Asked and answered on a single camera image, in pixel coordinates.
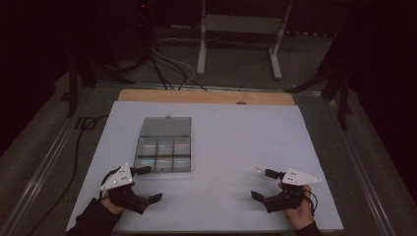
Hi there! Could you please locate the clear plastic compartment box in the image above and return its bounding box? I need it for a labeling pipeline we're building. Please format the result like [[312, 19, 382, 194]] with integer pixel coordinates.
[[133, 114, 193, 174]]

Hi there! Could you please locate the white metal stand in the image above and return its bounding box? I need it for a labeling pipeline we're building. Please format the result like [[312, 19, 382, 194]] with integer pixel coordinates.
[[196, 0, 293, 81]]

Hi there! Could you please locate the person's right hand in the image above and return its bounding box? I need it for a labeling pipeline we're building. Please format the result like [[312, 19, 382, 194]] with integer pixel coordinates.
[[277, 182, 316, 231]]

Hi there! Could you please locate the person's left hand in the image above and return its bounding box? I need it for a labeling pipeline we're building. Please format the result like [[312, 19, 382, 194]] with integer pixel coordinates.
[[100, 196, 128, 216]]

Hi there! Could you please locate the white cable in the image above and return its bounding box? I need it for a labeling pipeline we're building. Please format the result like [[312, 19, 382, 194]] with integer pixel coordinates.
[[150, 37, 197, 90]]

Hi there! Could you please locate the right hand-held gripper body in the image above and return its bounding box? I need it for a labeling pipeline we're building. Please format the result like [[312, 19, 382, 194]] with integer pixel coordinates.
[[262, 167, 323, 213]]

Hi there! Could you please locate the black floor cable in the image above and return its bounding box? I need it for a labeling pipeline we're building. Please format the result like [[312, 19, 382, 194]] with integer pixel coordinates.
[[30, 113, 110, 236]]

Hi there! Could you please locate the white table mat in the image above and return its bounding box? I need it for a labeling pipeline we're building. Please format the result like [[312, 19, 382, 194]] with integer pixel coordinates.
[[66, 100, 344, 233]]

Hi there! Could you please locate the metal floor rail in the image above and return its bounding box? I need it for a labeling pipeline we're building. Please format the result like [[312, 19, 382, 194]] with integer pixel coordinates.
[[0, 112, 87, 236], [328, 94, 399, 236]]

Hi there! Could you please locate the bundle of black cables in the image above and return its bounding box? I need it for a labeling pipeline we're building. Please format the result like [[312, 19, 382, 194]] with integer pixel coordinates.
[[131, 6, 209, 92]]

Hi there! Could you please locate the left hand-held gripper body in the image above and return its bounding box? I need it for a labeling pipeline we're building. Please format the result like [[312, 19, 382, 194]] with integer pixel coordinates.
[[99, 163, 152, 215]]

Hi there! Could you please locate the black tripod stand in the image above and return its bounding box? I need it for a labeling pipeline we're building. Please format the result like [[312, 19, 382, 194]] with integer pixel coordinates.
[[284, 32, 353, 131], [65, 45, 136, 119]]

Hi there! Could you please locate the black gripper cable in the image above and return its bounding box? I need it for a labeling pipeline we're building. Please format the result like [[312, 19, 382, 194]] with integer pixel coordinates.
[[98, 166, 123, 202], [302, 188, 320, 216]]

